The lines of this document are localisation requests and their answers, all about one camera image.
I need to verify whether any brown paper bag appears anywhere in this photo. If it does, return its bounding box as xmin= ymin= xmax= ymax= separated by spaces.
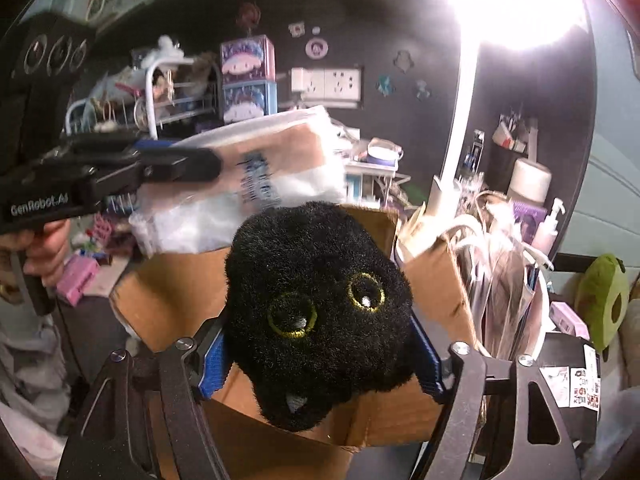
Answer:
xmin=395 ymin=215 xmax=481 ymax=356

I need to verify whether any pink plastic box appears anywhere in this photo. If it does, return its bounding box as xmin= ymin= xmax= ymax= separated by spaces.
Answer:
xmin=55 ymin=254 xmax=101 ymax=307

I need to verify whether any green avocado plush toy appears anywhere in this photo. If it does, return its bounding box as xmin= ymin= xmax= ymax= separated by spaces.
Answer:
xmin=574 ymin=253 xmax=631 ymax=353

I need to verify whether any person's left hand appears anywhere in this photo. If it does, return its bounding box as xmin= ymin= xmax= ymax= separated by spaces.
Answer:
xmin=0 ymin=219 xmax=73 ymax=306

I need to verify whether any white cylindrical container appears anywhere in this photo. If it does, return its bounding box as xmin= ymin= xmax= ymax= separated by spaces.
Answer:
xmin=507 ymin=157 xmax=552 ymax=206

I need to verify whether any black cat plush toy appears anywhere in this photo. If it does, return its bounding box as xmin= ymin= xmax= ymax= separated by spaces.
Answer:
xmin=222 ymin=201 xmax=420 ymax=432

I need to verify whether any purple photo card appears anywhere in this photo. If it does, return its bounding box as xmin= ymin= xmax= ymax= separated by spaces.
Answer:
xmin=510 ymin=200 xmax=548 ymax=246

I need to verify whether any clear plastic tissue pack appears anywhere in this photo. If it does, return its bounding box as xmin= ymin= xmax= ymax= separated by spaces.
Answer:
xmin=129 ymin=105 xmax=349 ymax=257

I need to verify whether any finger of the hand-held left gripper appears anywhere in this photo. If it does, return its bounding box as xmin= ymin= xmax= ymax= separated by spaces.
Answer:
xmin=131 ymin=139 xmax=223 ymax=185

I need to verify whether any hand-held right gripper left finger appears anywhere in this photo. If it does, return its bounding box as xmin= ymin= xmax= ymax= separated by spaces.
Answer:
xmin=56 ymin=318 xmax=232 ymax=480

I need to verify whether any sticker sheet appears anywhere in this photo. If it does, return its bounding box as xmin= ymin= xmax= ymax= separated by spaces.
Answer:
xmin=542 ymin=345 xmax=602 ymax=410

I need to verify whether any white pump bottle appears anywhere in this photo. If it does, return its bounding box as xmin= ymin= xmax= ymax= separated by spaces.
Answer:
xmin=531 ymin=197 xmax=572 ymax=256

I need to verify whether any blue cartoon print box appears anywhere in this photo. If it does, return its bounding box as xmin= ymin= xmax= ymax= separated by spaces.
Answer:
xmin=221 ymin=81 xmax=278 ymax=125

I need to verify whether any white desk lamp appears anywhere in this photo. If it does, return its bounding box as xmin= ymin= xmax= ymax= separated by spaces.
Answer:
xmin=430 ymin=0 xmax=591 ymax=216

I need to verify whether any cardboard box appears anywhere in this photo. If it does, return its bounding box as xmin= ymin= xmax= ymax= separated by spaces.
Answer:
xmin=109 ymin=203 xmax=493 ymax=480

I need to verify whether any white wall power socket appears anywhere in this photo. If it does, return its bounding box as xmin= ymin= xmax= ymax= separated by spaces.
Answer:
xmin=290 ymin=66 xmax=363 ymax=103

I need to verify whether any white wire rack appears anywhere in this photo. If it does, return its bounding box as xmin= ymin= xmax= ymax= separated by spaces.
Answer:
xmin=64 ymin=57 xmax=223 ymax=140

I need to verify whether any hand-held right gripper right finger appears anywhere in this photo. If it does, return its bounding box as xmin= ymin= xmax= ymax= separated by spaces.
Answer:
xmin=409 ymin=316 xmax=583 ymax=480

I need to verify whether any black pen holder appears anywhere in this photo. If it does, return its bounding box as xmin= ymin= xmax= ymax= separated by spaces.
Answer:
xmin=487 ymin=112 xmax=538 ymax=196

